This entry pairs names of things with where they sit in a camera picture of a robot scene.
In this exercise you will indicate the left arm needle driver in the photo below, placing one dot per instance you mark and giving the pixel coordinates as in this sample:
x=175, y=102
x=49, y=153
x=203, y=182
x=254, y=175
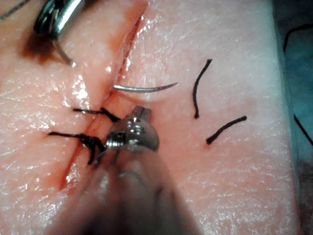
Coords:
x=141, y=134

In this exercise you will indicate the left arm needle driver jaw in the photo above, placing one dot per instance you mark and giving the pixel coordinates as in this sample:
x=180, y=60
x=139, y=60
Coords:
x=141, y=112

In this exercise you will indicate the right arm needle driver jaw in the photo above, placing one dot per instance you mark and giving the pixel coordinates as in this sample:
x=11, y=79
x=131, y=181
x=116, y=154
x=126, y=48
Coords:
x=44, y=22
x=68, y=14

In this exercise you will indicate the curved steel needle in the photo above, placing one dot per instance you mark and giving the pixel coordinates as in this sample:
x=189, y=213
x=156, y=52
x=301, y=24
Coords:
x=119, y=87

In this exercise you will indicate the dark left arm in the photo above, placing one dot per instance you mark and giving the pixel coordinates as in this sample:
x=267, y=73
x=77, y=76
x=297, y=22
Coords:
x=139, y=195

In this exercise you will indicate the black stitching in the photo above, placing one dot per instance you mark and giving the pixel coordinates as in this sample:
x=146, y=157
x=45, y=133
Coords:
x=85, y=140

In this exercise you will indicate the cut-off black thread piece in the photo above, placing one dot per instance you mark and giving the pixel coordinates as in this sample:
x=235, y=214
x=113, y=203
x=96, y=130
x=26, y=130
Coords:
x=225, y=127
x=197, y=85

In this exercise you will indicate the tissue pad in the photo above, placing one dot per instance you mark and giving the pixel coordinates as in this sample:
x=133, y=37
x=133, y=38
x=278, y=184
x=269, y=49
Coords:
x=220, y=183

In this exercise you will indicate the blue-green cloth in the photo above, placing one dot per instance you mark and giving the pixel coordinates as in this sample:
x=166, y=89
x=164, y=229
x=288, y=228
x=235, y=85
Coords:
x=303, y=80

